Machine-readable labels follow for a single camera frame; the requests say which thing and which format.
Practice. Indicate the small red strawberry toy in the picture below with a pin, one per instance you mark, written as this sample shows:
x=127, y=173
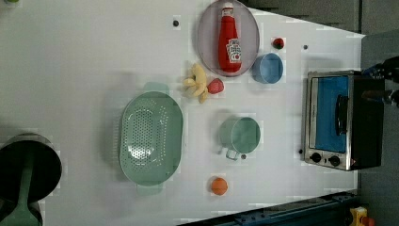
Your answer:
x=278, y=43

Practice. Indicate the large red strawberry toy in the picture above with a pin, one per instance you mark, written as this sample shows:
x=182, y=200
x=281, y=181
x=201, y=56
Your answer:
x=215, y=86

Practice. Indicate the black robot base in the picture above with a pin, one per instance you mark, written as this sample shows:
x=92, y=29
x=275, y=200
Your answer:
x=30, y=171

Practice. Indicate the orange toy fruit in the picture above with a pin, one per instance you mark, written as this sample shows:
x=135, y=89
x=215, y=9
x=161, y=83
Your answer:
x=219, y=186

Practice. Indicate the yellow banana peel toy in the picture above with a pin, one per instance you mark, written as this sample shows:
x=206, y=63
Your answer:
x=196, y=84

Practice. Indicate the red ketchup bottle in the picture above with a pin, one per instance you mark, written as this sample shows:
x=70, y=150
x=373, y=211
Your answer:
x=229, y=48

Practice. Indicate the grey round plate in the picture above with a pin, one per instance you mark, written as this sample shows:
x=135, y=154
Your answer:
x=208, y=29

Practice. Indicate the green mug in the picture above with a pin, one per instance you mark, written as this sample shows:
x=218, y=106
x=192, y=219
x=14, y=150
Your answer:
x=239, y=135

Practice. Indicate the blue metal frame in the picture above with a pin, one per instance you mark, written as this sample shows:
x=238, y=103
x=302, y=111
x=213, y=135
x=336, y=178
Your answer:
x=329, y=210

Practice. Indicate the green perforated colander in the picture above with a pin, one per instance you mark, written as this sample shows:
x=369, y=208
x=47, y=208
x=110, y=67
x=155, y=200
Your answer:
x=151, y=136

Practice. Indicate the blue bowl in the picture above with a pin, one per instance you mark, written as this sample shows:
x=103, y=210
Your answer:
x=267, y=69

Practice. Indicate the yellow emergency stop button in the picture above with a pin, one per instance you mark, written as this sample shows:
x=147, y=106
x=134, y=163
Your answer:
x=360, y=217

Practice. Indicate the black clamp mount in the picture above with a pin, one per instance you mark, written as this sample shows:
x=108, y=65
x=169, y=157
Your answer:
x=388, y=70

